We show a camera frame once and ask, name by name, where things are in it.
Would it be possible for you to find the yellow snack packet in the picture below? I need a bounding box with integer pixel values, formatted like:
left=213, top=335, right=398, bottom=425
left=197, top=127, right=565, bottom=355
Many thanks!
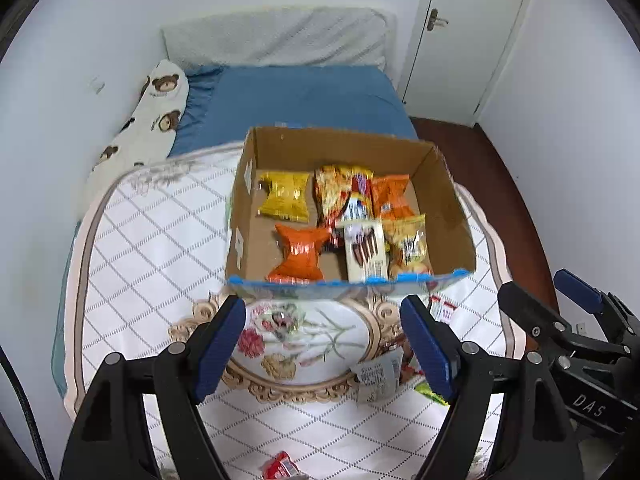
left=383, top=214, right=434, bottom=281

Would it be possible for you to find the orange sunflower seed packet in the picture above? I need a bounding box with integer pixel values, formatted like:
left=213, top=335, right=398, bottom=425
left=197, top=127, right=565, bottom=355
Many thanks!
left=372, top=174, right=414, bottom=220

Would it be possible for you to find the yellow hotpot seasoning packet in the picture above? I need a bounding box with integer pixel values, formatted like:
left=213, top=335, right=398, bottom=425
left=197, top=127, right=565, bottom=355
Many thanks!
left=257, top=171, right=310, bottom=223

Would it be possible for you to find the yellow red noodle packet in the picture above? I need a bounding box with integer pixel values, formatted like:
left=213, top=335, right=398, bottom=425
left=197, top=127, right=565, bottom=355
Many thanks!
left=314, top=165, right=374, bottom=230

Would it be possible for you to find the green red snack packet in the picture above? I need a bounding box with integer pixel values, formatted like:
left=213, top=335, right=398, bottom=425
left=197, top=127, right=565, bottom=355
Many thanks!
left=414, top=380, right=448, bottom=406

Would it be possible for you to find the red white small sachet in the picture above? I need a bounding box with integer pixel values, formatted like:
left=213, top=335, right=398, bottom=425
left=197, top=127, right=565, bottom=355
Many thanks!
left=428, top=295, right=457, bottom=324

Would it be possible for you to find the small white labelled packet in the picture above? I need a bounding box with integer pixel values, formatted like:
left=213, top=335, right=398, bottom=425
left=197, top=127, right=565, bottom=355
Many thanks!
left=350, top=347, right=404, bottom=403

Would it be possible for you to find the small red candy wrapper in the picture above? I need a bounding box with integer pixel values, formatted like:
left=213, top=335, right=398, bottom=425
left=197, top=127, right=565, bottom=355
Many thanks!
left=262, top=451, right=305, bottom=480

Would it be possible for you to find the white patterned quilt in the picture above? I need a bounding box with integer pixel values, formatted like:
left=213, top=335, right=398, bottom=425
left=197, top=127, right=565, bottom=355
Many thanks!
left=62, top=142, right=526, bottom=480

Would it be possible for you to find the orange crinkled snack packet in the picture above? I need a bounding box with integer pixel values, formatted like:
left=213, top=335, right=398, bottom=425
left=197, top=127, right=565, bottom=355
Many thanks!
left=266, top=224, right=331, bottom=284

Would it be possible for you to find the white chocolate stick packet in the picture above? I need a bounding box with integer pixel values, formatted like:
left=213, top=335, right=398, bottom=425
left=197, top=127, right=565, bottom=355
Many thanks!
left=336, top=219, right=388, bottom=283

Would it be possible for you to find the open cardboard box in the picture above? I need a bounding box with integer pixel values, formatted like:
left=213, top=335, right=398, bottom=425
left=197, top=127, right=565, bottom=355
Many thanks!
left=226, top=127, right=476, bottom=299

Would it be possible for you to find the bear print long pillow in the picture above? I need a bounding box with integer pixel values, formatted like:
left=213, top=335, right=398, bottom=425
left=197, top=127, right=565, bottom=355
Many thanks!
left=80, top=60, right=189, bottom=214

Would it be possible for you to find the blue bed sheet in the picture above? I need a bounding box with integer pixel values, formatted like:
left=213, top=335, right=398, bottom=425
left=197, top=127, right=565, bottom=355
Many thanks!
left=170, top=65, right=416, bottom=157

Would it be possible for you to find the white door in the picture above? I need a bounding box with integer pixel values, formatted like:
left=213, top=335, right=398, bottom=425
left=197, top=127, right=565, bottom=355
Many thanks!
left=400, top=0, right=525, bottom=126

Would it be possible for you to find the black cable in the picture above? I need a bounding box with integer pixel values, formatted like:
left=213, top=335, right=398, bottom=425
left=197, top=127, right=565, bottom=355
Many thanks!
left=0, top=346, right=56, bottom=480

